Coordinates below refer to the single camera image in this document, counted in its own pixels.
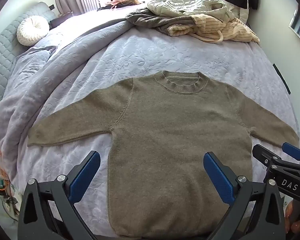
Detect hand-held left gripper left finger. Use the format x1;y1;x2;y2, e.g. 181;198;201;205
17;150;102;240

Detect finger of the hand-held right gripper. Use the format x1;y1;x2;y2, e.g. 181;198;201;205
282;142;300;163
252;144;280;171

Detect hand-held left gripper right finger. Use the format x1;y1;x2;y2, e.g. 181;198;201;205
202;151;287;240

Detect olive knit sweater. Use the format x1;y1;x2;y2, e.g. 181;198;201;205
27;70;300;238

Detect hanging black and white clothes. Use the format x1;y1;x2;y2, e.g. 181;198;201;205
217;0;250;26

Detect person's right hand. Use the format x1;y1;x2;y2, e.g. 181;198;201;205
285;201;300;235

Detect grey lavender crumpled duvet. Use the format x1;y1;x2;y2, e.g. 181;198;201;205
0;12;140;180

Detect cream striped garment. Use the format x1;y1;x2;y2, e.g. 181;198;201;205
168;14;260;43

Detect lavender embossed bedspread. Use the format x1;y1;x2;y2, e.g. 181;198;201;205
5;26;300;238

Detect grey quilted headboard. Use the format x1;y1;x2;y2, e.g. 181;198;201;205
0;2;58;120

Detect round white pillow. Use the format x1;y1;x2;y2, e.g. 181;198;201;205
17;15;50;47

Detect dark pillow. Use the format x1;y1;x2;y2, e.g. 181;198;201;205
49;11;74;28

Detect white puffer jacket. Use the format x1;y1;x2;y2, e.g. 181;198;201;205
147;0;237;22

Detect grey knit garment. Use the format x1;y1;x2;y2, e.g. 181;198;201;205
126;7;203;29

